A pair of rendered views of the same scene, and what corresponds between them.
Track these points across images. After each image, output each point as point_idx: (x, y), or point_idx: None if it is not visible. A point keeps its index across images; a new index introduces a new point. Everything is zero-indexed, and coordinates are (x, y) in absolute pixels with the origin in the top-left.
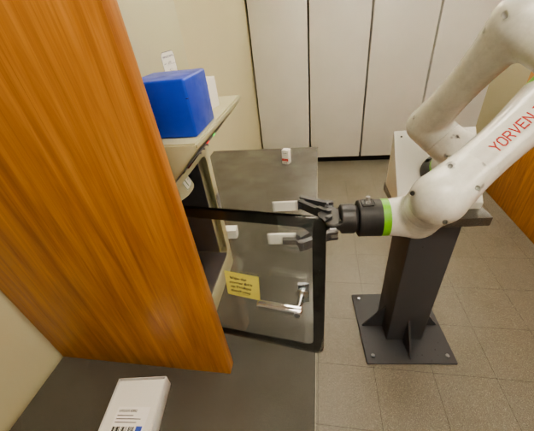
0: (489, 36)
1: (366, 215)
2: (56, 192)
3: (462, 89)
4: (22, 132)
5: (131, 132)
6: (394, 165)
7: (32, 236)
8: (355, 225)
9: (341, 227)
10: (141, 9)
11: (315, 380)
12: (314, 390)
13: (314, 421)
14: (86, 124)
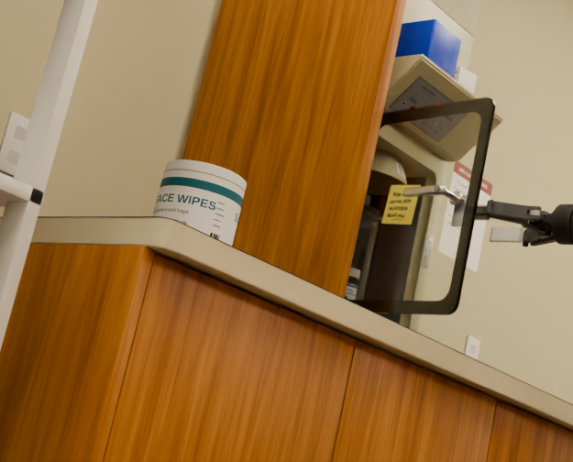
0: None
1: None
2: (309, 63)
3: None
4: (320, 20)
5: (384, 14)
6: None
7: (259, 109)
8: (567, 214)
9: (550, 216)
10: (436, 13)
11: (427, 338)
12: (419, 333)
13: (398, 324)
14: (362, 11)
